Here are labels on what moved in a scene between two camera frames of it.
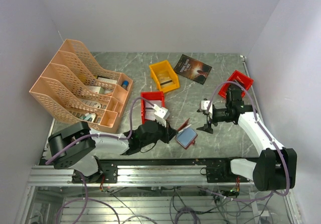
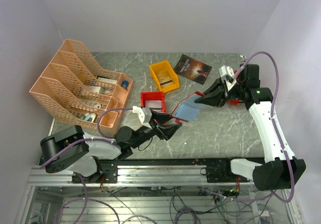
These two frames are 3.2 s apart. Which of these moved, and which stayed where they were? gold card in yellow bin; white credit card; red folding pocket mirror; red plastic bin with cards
Moved: red folding pocket mirror
Stayed: gold card in yellow bin; red plastic bin with cards; white credit card
